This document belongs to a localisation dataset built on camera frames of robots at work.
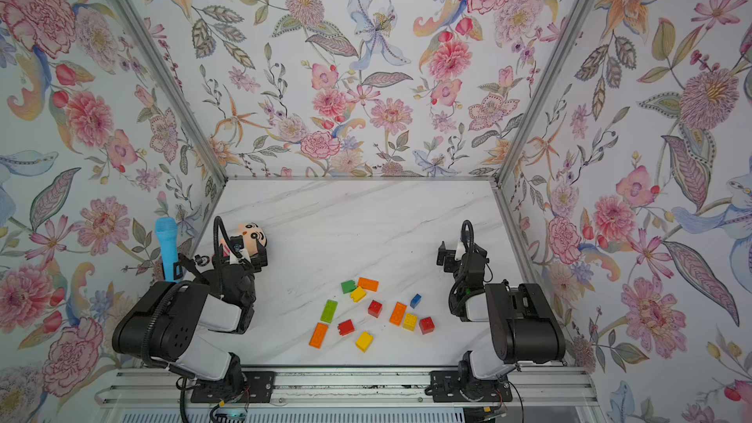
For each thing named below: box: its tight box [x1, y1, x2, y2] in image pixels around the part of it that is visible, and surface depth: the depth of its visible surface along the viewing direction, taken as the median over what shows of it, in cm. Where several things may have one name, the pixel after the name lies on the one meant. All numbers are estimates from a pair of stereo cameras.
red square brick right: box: [419, 316, 436, 335], surface depth 84 cm
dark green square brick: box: [340, 280, 357, 295], surface depth 94 cm
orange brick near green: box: [357, 277, 379, 292], surface depth 95 cm
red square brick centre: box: [368, 299, 383, 319], surface depth 86 cm
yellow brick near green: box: [349, 285, 367, 303], surface depth 92 cm
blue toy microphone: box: [154, 217, 179, 283], surface depth 74 cm
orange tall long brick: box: [388, 301, 408, 328], surface depth 88 cm
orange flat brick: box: [308, 322, 329, 349], surface depth 84 cm
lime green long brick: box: [320, 299, 338, 325], surface depth 88 cm
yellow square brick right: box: [403, 313, 419, 332], surface depth 84 cm
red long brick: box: [337, 319, 356, 336], surface depth 86 cm
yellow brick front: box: [354, 330, 375, 353], surface depth 82 cm
